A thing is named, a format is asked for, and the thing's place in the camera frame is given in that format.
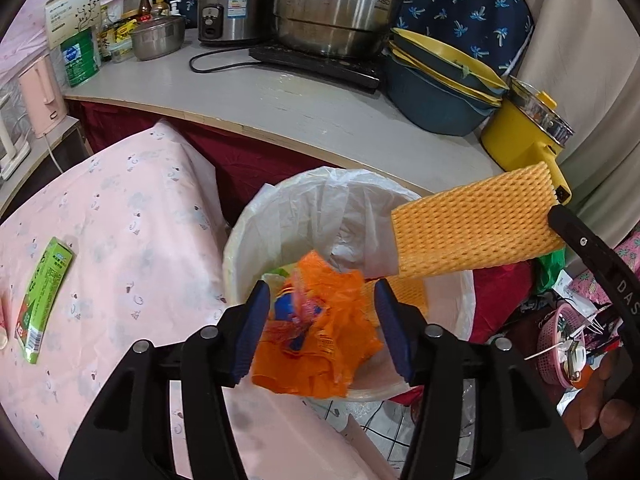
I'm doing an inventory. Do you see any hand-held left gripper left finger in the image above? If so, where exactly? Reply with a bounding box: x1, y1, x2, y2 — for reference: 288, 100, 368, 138
59, 280, 273, 480

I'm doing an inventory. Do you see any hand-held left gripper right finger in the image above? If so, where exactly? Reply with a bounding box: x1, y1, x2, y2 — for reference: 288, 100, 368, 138
374, 279, 586, 480

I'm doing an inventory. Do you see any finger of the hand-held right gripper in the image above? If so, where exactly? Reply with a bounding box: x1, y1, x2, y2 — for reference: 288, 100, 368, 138
547, 204, 640, 321

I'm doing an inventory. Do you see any orange snack wrapper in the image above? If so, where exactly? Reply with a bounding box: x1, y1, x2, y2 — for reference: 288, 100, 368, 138
250, 250, 383, 401

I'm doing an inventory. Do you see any orange foam net sleeve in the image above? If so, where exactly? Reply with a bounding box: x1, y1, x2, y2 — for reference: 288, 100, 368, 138
362, 277, 428, 316
390, 161, 567, 278

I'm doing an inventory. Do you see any white trash bin with liner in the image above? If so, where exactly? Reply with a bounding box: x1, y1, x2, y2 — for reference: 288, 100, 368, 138
222, 166, 476, 403

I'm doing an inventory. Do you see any person's right hand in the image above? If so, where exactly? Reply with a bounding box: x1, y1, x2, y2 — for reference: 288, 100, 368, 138
565, 355, 640, 446

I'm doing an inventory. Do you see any pink printed cloth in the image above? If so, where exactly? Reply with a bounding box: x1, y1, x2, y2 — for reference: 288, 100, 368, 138
570, 232, 640, 306

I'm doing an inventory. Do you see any green plastic bag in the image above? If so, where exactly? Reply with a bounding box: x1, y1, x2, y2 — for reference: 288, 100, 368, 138
535, 250, 566, 293

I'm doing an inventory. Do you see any pink plastic basket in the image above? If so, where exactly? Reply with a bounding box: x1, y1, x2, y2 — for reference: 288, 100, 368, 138
537, 304, 587, 388

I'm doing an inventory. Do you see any yellow electric pot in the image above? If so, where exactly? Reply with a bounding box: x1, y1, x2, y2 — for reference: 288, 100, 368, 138
480, 76, 576, 205

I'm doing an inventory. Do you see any pink printed tablecloth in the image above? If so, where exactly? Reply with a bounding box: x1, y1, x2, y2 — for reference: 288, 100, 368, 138
0, 120, 401, 480

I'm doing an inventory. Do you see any dark red cloth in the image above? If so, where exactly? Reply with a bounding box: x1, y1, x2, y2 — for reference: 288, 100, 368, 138
67, 100, 533, 346

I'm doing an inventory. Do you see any blue basin yellow inside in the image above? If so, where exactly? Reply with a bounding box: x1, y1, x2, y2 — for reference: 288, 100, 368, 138
384, 52, 501, 137
390, 27, 510, 93
389, 40, 505, 101

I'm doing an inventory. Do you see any green carton box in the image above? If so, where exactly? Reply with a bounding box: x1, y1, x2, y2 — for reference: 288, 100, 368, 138
14, 236, 76, 365

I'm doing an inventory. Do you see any beige curtain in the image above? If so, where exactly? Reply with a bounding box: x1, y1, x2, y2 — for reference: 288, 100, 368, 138
500, 0, 640, 221

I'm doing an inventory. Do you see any dark blue floral cloth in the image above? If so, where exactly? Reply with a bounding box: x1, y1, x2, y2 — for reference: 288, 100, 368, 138
157, 0, 533, 73

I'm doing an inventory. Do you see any black induction cooker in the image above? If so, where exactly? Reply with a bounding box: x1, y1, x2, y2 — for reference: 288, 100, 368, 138
248, 42, 386, 93

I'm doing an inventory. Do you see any white glass kettle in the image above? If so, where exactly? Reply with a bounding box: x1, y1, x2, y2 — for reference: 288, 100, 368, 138
0, 95, 31, 181

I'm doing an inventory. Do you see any small steel lidded pot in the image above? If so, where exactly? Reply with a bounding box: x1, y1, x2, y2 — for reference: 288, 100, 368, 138
129, 7, 187, 61

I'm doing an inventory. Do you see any pink electric kettle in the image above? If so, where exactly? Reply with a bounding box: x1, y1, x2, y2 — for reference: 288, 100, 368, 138
19, 55, 66, 138

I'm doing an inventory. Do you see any green tin can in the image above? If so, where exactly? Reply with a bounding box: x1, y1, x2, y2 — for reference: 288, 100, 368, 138
60, 27, 101, 87

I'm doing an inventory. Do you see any steel rice cooker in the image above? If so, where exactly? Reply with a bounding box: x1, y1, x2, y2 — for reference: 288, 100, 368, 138
195, 0, 278, 47

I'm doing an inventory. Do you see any large steel steamer pot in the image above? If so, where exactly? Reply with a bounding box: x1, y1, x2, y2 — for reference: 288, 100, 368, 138
252, 0, 441, 58

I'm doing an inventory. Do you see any small dark jar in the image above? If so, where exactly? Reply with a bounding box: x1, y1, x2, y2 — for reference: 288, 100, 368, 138
99, 7, 115, 61

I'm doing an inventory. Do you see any white and green cardboard box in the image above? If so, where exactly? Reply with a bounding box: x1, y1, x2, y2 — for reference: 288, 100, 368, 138
45, 0, 102, 51

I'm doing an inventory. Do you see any black wire rack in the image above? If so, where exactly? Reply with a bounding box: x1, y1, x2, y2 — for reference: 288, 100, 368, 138
320, 385, 481, 480

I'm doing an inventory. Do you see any black power cable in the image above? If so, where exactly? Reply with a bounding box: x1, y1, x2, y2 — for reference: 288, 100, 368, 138
189, 47, 261, 75

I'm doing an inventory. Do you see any white power cable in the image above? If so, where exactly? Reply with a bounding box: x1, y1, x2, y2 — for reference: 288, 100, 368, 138
44, 132, 66, 173

